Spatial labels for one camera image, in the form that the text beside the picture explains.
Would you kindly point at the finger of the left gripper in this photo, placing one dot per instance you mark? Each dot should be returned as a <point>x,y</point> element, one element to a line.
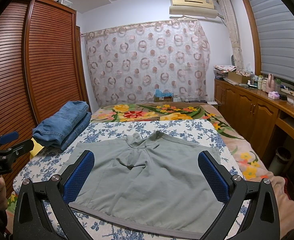
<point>16,151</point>
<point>5,139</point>

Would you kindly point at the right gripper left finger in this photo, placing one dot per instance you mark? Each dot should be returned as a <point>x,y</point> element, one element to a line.
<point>31,220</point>

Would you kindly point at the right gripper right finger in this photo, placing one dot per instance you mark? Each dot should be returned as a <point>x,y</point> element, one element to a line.
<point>261,220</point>

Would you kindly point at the grey green shorts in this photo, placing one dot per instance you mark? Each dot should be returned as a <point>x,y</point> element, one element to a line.
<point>152,184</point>

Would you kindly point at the person's left hand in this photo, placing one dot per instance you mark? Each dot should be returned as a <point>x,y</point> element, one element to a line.
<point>3,200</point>

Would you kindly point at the yellow plush toy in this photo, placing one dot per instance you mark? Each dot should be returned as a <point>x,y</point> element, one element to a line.
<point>36,148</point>

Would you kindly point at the blue floral white quilt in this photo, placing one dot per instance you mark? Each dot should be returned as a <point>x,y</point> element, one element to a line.
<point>52,161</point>

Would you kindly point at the folded blue jeans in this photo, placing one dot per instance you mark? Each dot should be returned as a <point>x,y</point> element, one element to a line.
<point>62,128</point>

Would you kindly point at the colourful floral blanket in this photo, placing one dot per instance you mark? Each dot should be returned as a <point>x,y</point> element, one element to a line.
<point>196,122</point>

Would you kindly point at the brown louvered wardrobe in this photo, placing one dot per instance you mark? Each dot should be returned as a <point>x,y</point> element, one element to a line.
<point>40,64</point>

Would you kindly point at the wooden sideboard cabinet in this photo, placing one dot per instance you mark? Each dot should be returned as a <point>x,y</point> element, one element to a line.
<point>268,125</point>

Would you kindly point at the small pink box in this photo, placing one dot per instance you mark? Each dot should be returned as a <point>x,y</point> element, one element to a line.
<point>273,95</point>

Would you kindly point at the pink bottle on sideboard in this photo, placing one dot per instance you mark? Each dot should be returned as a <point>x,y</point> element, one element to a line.
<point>270,84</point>

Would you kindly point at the pink circle pattern curtain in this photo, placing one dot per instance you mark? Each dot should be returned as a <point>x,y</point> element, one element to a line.
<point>130,63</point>

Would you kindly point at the cardboard box on sideboard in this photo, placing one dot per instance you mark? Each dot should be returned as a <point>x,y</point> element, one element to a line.
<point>233,76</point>

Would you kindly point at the stack of papers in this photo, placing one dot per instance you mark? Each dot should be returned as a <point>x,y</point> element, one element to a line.
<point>221,71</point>

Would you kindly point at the cardboard box with blue cloth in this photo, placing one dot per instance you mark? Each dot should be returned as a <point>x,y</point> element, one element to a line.
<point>163,96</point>

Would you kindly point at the grey window blind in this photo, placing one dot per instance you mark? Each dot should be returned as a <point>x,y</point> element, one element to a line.
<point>275,27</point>

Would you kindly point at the cream air conditioner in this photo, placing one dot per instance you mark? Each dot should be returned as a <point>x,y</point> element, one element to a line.
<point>203,8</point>

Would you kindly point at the beige tied side curtain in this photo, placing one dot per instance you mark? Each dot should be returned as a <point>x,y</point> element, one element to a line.
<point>231,23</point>

